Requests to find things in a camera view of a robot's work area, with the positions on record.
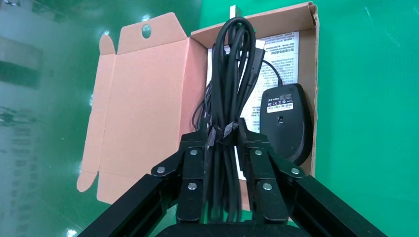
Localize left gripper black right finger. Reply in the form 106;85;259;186
237;118;388;237

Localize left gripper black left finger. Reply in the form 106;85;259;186
78;119;210;237

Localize black data cable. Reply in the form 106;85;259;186
204;16;266;225

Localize brown cardboard box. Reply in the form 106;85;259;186
77;1;320;205

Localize white printed instruction sheet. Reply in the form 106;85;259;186
206;31;300;181

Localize green cloth mat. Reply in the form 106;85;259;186
199;0;419;237

